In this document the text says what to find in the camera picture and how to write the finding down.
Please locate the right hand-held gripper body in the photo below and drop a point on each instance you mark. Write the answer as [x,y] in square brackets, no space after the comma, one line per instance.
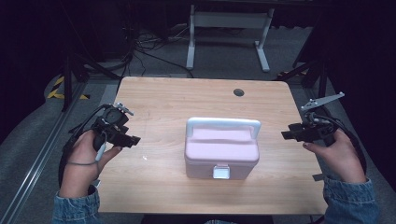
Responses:
[316,123]

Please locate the pink storage box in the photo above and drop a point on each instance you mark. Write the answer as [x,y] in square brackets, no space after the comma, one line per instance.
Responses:
[221,149]

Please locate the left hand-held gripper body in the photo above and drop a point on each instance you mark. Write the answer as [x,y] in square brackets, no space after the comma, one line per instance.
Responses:
[112,122]

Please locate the black tripod stand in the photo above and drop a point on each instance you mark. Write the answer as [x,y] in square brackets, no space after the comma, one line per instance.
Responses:
[77,71]
[311,71]

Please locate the yellow black hazard tape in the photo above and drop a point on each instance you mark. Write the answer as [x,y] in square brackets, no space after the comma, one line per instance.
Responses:
[63,90]

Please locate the person's left hand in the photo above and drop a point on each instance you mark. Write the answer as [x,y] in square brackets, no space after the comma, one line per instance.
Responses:
[84,158]

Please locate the white metal table frame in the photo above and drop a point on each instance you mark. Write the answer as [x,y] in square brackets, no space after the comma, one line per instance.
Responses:
[229,34]

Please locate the person's right hand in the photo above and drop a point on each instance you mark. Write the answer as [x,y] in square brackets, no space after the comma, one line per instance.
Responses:
[337,158]

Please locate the metal floor rail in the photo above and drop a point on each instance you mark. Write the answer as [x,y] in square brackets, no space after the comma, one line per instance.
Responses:
[34,161]

